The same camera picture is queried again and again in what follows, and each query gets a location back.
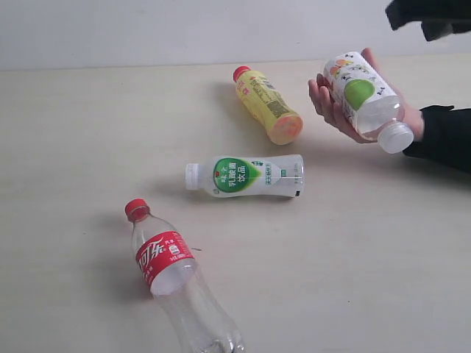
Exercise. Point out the clear bottle with fruit label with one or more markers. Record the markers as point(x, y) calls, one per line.
point(368, 102)

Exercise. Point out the clear cola bottle red label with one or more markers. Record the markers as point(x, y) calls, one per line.
point(176, 282)

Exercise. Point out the bare open human hand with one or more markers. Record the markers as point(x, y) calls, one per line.
point(332, 112)

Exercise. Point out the yellow bottle with red cap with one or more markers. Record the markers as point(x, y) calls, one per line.
point(266, 105)

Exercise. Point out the white bottle with green label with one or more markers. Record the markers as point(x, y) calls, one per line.
point(228, 176)

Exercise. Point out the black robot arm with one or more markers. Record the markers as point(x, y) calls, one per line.
point(438, 18)

